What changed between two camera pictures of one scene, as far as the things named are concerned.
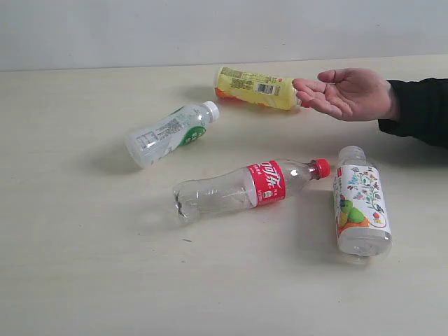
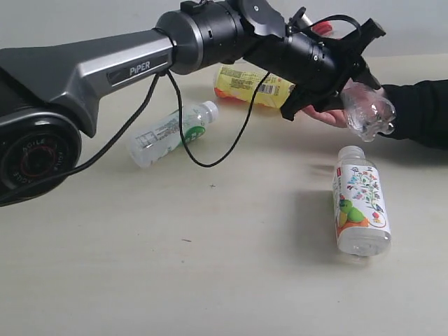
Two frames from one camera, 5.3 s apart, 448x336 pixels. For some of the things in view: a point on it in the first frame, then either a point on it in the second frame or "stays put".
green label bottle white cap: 182,127 stays put
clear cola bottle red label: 204,197 to 369,110
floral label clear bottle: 361,206 stays put
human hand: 348,94 to 337,117
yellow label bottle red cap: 267,91 stays put
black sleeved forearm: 423,110 stays put
